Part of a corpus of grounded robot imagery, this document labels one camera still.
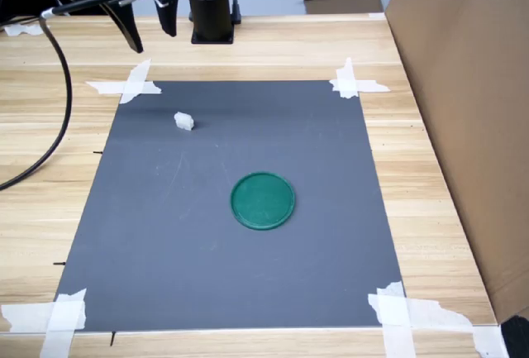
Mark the black rounded object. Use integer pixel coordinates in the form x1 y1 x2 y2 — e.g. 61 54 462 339
501 314 529 358

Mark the brown cardboard partition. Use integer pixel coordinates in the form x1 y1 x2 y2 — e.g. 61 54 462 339
384 0 529 324

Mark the dark grey mat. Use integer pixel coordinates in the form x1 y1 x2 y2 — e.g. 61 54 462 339
55 79 408 333

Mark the white tape scrap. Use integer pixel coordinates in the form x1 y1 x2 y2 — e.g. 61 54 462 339
2 22 51 38

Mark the thick black camera cable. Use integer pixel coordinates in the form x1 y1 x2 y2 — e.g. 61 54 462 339
0 0 155 192

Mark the white tape cross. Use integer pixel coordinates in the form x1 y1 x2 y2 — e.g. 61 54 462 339
84 58 163 105
0 287 88 358
328 57 392 99
367 280 510 358

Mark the small white plastic terminal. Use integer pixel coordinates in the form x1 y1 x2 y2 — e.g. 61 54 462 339
173 111 196 131

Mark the round green lid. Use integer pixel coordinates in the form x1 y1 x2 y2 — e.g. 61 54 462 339
229 171 297 232

